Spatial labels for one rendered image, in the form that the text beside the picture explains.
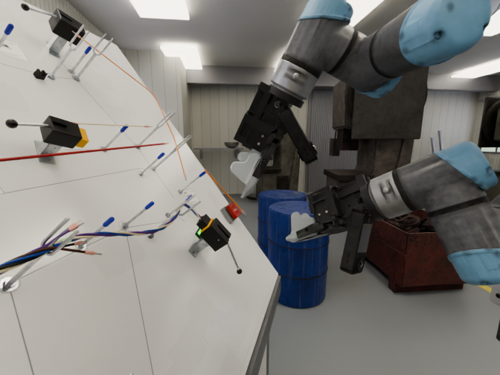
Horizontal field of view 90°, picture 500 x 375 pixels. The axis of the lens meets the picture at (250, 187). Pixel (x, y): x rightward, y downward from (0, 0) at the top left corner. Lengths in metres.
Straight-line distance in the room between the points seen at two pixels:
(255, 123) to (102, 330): 0.39
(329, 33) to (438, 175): 0.27
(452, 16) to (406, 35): 0.04
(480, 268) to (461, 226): 0.06
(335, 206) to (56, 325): 0.45
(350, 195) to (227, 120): 6.01
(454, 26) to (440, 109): 8.39
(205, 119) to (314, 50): 6.03
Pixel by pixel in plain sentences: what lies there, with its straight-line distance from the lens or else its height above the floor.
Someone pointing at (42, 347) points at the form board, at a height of 1.10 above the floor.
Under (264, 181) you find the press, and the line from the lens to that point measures 5.51.
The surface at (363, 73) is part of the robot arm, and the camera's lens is 0.47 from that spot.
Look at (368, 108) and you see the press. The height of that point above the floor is 1.76.
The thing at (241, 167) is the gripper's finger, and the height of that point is 1.29.
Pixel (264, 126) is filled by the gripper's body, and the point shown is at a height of 1.36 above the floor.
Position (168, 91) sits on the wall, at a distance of 5.27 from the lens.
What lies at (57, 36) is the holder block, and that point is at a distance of 0.82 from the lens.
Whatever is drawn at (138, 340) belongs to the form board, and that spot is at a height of 1.04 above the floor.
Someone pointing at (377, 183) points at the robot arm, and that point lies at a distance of 0.47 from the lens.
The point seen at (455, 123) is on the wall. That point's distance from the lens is 9.09.
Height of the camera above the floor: 1.34
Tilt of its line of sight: 10 degrees down
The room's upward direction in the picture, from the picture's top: straight up
